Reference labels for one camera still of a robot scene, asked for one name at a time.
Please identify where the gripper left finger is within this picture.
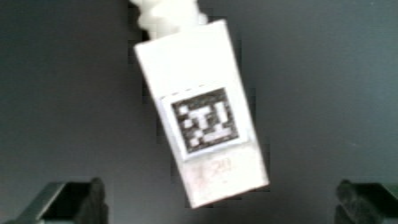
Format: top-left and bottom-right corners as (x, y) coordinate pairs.
(14, 178), (108, 224)

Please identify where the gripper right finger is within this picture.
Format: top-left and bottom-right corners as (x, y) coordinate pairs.
(334, 180), (398, 224)

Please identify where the white table leg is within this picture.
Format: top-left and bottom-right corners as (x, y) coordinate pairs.
(130, 0), (268, 208)

